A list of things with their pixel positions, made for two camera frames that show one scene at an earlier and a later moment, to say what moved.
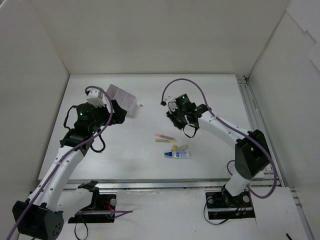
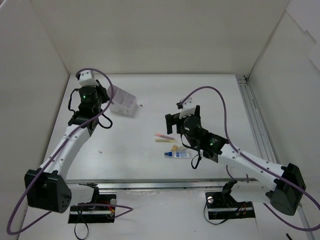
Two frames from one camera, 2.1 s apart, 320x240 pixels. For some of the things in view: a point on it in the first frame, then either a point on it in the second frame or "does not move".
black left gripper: x=116 y=113 -> x=102 y=90
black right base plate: x=222 y=205 does not move
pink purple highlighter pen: x=161 y=135 does not move
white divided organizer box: x=127 y=100 does not move
